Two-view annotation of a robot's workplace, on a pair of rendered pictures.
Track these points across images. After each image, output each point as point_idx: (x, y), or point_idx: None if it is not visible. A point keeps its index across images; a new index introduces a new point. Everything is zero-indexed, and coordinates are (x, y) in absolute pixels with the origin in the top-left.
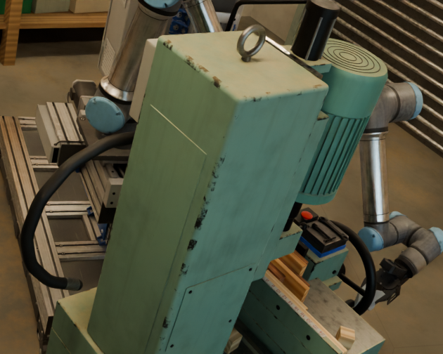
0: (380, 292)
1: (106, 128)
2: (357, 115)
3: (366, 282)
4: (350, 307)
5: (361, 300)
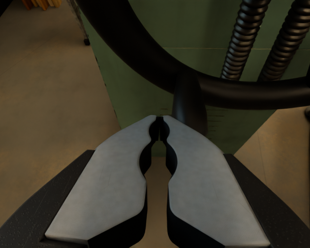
0: (99, 213)
1: None
2: None
3: (261, 207)
4: (172, 107)
5: (166, 132)
